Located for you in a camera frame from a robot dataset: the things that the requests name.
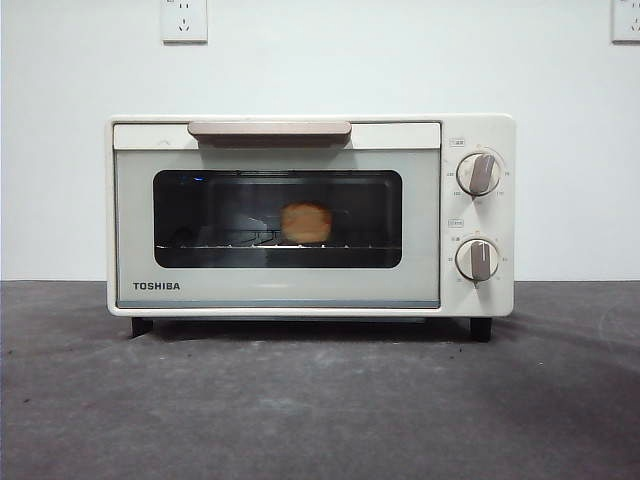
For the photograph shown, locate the metal wire oven rack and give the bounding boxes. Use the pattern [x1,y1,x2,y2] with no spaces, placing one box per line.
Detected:
[154,227,401,251]

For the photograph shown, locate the glass oven door beige handle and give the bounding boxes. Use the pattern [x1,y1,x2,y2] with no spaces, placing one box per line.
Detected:
[113,119,442,310]

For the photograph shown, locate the beige oven knob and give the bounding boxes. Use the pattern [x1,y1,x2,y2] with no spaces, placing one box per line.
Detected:
[454,237,500,282]
[457,152,504,197]

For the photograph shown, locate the golden bread piece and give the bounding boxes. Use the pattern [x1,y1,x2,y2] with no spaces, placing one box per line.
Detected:
[279,200,334,245]

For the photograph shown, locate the white wall socket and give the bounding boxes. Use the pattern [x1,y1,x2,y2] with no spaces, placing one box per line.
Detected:
[160,0,209,44]
[612,0,640,44]

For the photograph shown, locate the white Toshiba toaster oven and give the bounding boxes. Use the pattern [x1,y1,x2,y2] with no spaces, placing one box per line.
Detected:
[104,113,517,343]

